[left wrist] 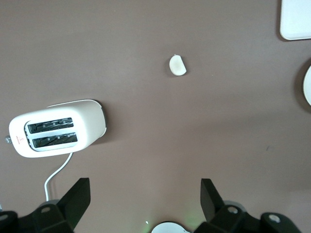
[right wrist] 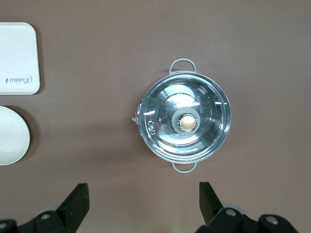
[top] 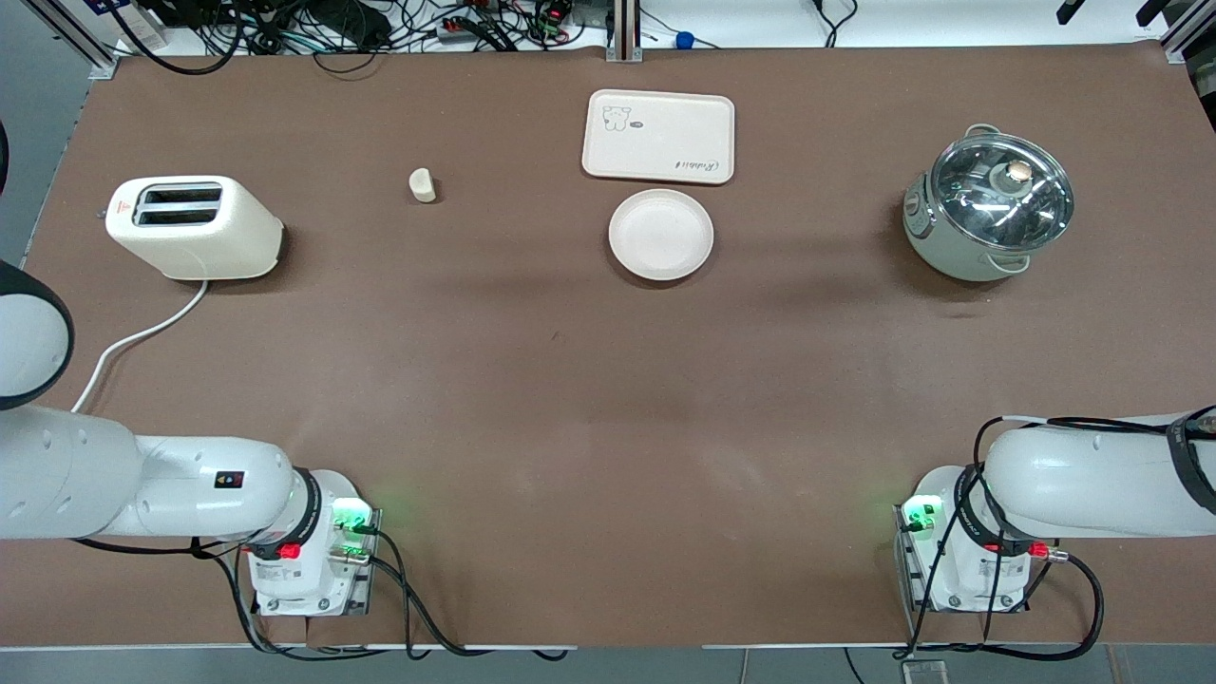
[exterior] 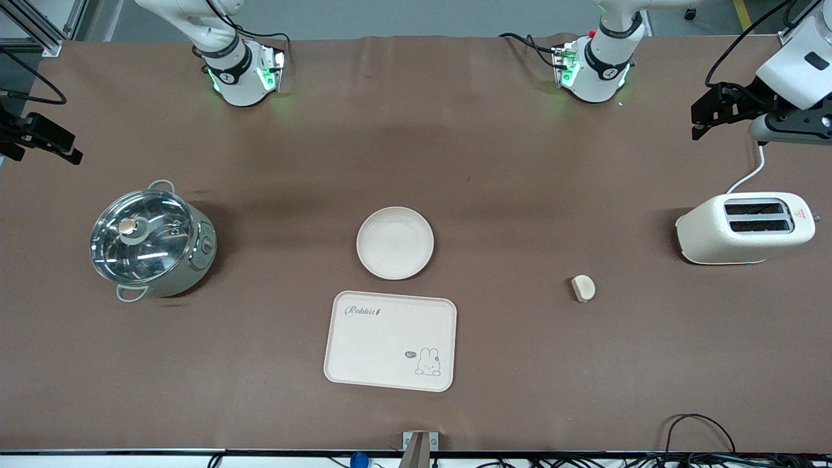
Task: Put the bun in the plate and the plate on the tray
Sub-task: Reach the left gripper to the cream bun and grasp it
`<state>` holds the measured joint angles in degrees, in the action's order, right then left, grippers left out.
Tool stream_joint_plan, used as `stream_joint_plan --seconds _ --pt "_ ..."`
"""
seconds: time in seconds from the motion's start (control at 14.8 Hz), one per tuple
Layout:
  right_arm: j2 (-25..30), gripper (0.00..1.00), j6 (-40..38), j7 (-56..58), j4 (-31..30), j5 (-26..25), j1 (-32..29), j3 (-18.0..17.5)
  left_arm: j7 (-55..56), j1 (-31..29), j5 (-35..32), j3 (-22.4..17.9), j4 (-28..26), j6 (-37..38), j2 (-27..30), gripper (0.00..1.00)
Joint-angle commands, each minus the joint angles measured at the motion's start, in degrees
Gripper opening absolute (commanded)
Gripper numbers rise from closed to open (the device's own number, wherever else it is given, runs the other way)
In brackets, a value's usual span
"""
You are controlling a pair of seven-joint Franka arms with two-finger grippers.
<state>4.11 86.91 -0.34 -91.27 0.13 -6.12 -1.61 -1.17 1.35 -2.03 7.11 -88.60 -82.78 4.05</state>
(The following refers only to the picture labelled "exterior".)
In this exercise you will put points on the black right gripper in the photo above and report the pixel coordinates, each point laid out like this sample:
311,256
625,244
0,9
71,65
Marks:
13,130

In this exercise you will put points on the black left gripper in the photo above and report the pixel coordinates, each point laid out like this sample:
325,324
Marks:
743,95

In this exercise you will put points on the cream foam block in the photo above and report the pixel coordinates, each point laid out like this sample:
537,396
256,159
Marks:
583,288

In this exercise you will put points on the white round bowl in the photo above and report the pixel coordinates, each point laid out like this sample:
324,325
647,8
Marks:
395,243

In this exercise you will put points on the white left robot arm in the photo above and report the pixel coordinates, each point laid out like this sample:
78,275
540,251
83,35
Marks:
601,65

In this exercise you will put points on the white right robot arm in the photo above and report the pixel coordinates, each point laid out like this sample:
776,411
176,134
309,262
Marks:
237,71

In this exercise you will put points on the cream rabbit print tray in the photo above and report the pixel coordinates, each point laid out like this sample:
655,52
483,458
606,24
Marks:
390,341

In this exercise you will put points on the cream two-slot toaster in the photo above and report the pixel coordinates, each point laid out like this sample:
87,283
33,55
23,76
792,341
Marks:
744,229

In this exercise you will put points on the steel pot with glass lid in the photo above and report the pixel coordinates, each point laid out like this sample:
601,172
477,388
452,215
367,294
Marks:
151,242

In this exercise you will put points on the brown table mat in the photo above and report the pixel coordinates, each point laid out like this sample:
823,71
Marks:
416,162

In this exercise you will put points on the blue round knob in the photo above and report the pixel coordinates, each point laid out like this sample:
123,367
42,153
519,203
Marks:
358,460

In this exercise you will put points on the aluminium frame profile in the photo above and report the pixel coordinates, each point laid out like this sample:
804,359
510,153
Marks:
32,26

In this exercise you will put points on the grey metal camera bracket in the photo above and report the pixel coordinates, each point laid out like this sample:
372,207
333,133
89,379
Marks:
419,448

